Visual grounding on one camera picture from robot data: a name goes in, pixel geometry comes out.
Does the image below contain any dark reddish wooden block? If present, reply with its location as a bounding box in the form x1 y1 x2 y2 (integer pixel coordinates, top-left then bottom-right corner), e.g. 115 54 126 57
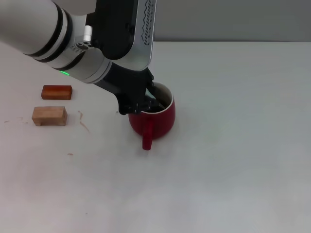
40 84 74 100

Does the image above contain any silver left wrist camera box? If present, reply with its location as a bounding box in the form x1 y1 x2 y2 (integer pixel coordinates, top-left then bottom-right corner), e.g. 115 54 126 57
92 0 157 71

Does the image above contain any red ceramic cup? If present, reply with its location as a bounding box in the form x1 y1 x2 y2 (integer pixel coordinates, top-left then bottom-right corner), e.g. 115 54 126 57
128 82 175 151

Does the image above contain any light wooden block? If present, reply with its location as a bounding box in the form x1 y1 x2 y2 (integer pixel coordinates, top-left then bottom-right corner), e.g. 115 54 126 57
31 106 68 127

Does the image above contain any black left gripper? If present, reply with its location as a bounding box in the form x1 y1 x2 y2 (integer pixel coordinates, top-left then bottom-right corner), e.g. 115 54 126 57
93 62 169 116

